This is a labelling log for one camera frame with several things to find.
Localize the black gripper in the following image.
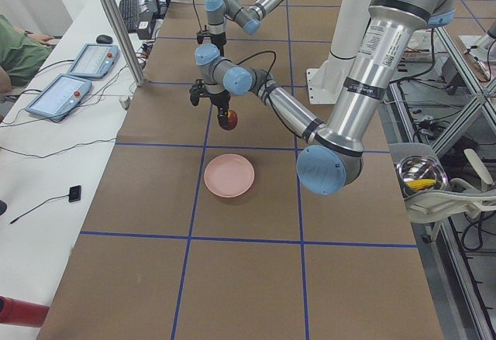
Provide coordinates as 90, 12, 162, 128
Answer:
211, 91, 230, 128
211, 32, 227, 56

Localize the red apple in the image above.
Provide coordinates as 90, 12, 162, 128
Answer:
222, 109, 238, 131

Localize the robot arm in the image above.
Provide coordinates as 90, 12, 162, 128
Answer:
197, 0, 284, 56
190, 0, 455, 195

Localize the pink plate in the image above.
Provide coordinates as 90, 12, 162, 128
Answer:
204, 154, 255, 198

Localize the black keyboard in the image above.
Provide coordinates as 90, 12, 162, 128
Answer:
119, 0, 140, 33

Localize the black computer mouse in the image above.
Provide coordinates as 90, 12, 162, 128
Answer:
95, 34, 113, 44

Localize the upper blue teach pendant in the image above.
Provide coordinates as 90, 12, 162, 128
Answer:
68, 43, 119, 79

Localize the blue teach pendant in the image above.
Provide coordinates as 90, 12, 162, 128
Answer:
25, 74, 92, 122
68, 43, 119, 79

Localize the lower blue teach pendant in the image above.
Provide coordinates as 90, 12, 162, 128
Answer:
25, 74, 92, 122

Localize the small black square pad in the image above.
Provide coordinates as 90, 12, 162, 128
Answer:
68, 185, 82, 203

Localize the person in green shirt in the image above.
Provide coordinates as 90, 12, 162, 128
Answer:
1, 15, 54, 94

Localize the steel pot with corn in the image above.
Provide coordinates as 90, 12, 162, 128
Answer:
395, 155, 449, 198

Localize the white office chair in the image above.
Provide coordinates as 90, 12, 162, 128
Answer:
389, 143, 495, 243

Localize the red fire extinguisher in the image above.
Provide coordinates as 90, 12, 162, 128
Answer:
1, 297, 50, 328

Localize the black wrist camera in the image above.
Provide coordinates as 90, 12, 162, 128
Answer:
196, 26, 211, 45
189, 79, 205, 106

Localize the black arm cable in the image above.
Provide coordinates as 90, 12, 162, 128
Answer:
236, 50, 278, 81
192, 0, 208, 33

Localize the aluminium frame post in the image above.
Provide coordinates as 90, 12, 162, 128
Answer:
100, 0, 145, 87

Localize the aluminium frame rack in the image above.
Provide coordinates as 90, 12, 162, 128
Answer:
380, 23, 495, 339

